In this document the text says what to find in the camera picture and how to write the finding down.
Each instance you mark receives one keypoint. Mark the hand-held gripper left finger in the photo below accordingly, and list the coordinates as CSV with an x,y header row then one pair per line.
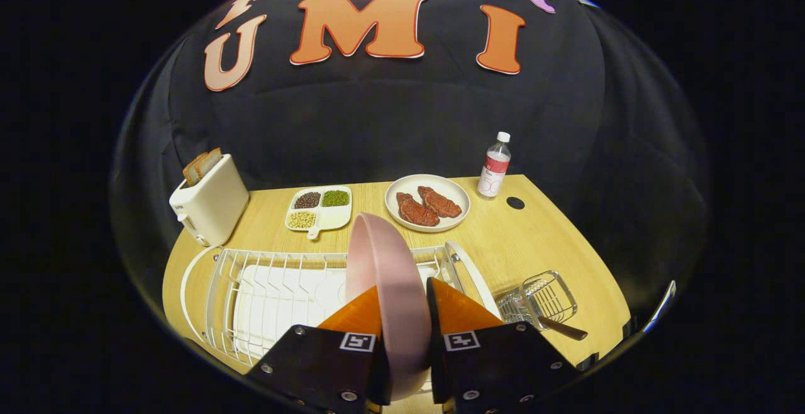
x,y
314,363

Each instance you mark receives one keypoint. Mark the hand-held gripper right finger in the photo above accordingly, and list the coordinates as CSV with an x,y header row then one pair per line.
x,y
497,363

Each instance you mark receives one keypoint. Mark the metal spoon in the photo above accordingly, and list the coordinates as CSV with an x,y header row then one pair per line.
x,y
563,329

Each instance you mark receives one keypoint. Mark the pink plate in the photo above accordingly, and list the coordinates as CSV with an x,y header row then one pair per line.
x,y
396,288

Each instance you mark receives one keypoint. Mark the white divided dish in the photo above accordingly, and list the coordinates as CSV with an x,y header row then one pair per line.
x,y
333,218

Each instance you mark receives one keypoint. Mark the white round plate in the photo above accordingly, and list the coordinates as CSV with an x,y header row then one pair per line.
x,y
402,187

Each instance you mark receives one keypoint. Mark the pile of yellow beans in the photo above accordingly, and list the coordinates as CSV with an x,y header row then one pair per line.
x,y
302,219

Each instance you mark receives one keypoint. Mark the pile of dark beans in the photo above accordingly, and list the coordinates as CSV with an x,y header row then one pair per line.
x,y
307,200

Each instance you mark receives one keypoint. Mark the pile of green beans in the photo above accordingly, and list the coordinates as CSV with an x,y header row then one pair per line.
x,y
335,198

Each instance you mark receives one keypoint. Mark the red raw steak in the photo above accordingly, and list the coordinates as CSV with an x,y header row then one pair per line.
x,y
418,211
440,202

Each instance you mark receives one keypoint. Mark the white toaster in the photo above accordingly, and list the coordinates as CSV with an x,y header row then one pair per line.
x,y
214,203

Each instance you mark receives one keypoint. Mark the clear bottle with red label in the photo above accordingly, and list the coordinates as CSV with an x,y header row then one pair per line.
x,y
495,168

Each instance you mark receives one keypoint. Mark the brown bread slice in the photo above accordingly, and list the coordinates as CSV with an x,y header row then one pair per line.
x,y
194,170
209,161

